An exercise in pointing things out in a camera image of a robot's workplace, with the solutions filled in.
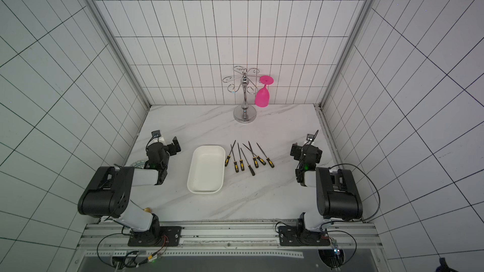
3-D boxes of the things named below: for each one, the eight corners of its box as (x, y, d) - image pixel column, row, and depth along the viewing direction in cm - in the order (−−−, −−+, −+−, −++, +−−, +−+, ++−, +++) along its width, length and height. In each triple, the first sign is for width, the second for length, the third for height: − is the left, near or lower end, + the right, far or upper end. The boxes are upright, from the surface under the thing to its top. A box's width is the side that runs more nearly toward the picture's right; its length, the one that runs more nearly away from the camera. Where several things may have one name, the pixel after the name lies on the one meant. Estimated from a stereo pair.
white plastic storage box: (187, 196, 85) (183, 191, 80) (195, 151, 100) (193, 145, 95) (224, 196, 85) (222, 191, 80) (227, 151, 100) (226, 145, 95)
